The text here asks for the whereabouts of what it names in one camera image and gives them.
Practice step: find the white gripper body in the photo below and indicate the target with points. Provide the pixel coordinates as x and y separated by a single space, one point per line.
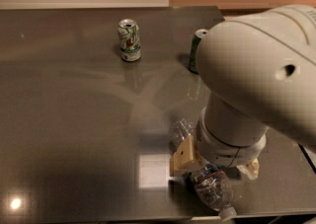
226 151

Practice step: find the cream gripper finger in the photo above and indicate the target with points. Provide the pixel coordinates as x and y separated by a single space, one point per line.
186 159
251 170

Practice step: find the clear plastic water bottle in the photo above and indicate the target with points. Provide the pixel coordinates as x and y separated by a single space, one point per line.
209 182

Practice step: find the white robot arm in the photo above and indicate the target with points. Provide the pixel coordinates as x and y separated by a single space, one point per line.
261 72

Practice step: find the dark green soda can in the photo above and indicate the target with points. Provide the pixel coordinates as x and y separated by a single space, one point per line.
197 37

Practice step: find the white green soda can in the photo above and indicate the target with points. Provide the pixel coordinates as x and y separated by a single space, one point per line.
129 40

